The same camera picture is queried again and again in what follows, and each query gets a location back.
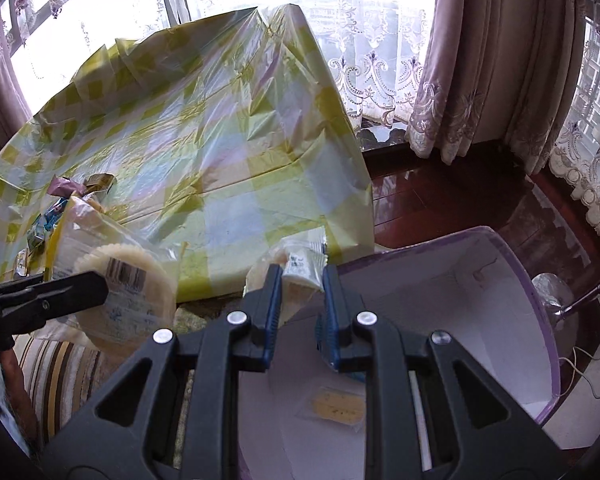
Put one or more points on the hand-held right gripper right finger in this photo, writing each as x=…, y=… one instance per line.
x=328, y=305

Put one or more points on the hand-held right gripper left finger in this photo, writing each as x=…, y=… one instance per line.
x=274, y=300

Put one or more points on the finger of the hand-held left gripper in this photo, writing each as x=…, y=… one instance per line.
x=65, y=292

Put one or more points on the small white snack packet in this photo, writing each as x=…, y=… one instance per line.
x=304, y=266

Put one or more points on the green and white snack packet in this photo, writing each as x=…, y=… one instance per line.
x=36, y=241

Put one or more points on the clear bag of round crackers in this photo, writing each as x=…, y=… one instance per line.
x=125, y=280

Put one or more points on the white storage box purple rim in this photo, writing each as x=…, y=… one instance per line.
x=430, y=310

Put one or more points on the person's left forearm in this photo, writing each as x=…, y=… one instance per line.
x=15, y=400

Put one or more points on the blue snack packet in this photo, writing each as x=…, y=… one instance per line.
x=47, y=220

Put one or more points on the clear packet with yellow snack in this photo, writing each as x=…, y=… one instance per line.
x=332, y=405

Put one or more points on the pink snack packet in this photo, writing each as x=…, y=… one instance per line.
x=64, y=187

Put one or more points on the yellow checked plastic tablecloth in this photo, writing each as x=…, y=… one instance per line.
x=220, y=125

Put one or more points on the pink embroidered curtain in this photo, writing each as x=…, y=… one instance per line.
x=0, y=85
x=500, y=55

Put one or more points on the metal stand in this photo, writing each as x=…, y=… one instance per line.
x=555, y=292

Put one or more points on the white sheer lace curtain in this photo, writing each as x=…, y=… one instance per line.
x=360, y=25

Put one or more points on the white lace curtain hem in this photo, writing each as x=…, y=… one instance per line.
x=587, y=185

